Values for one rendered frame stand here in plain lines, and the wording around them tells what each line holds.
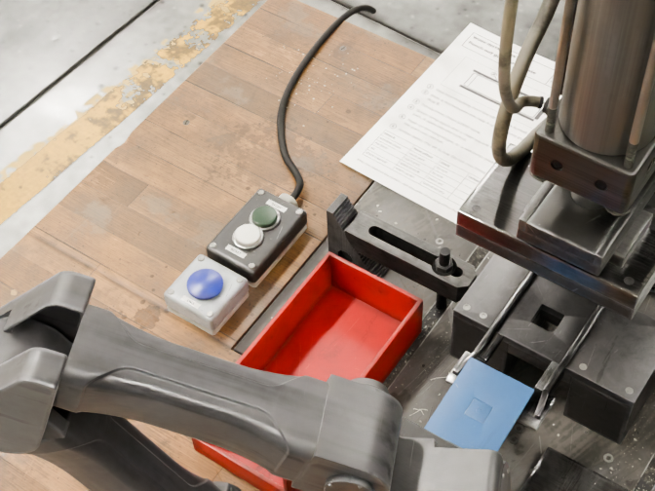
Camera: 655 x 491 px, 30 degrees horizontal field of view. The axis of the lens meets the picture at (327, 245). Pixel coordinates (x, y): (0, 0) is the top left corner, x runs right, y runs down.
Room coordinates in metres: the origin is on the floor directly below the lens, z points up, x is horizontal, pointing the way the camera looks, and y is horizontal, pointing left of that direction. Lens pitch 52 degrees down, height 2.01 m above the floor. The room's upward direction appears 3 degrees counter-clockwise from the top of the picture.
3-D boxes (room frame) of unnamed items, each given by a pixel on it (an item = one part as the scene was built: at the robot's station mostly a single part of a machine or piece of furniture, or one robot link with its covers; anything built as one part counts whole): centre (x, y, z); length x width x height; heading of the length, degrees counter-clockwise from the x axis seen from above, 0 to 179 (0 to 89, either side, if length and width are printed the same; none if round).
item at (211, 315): (0.79, 0.14, 0.90); 0.07 x 0.07 x 0.06; 54
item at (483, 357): (0.64, -0.14, 0.98); 0.07 x 0.02 x 0.01; 144
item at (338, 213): (0.83, -0.04, 0.95); 0.06 x 0.03 x 0.09; 54
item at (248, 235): (0.85, 0.09, 0.93); 0.03 x 0.03 x 0.02
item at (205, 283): (0.79, 0.14, 0.93); 0.04 x 0.04 x 0.02
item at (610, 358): (0.68, -0.23, 0.98); 0.20 x 0.10 x 0.01; 54
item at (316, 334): (0.67, 0.02, 0.93); 0.25 x 0.12 x 0.06; 144
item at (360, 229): (0.79, -0.09, 0.95); 0.15 x 0.03 x 0.10; 54
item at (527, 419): (0.60, -0.20, 0.98); 0.07 x 0.02 x 0.01; 144
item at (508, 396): (0.56, -0.12, 1.00); 0.15 x 0.07 x 0.03; 145
